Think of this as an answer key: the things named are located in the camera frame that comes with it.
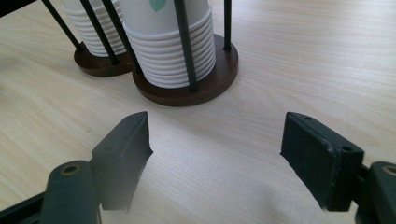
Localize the stack of white paper cups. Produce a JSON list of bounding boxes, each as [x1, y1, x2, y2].
[[61, 0, 127, 58], [117, 0, 217, 90]]

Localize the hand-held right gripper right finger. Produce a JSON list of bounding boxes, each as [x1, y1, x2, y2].
[[279, 111, 365, 213]]

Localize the wooden base cup holder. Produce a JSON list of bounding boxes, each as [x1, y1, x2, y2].
[[101, 0, 240, 107]]

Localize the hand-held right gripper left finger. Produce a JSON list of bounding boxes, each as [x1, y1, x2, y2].
[[90, 111, 154, 213]]

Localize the black wire cup rack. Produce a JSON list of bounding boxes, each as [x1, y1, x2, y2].
[[41, 0, 135, 77]]

